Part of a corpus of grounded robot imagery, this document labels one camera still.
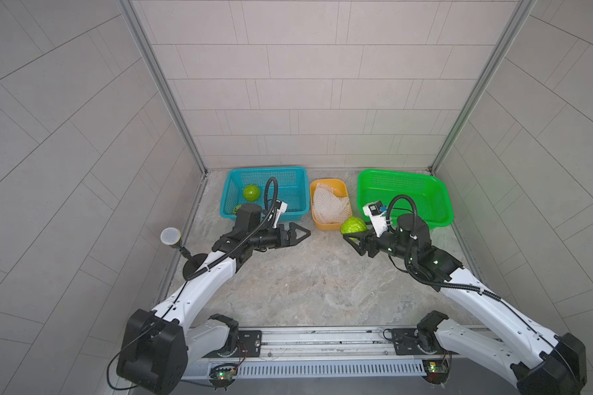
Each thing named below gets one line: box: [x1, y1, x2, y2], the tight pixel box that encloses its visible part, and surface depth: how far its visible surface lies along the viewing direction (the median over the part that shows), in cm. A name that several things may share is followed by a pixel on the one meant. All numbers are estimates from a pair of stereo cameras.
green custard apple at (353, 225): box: [340, 216, 368, 235], surface depth 70 cm
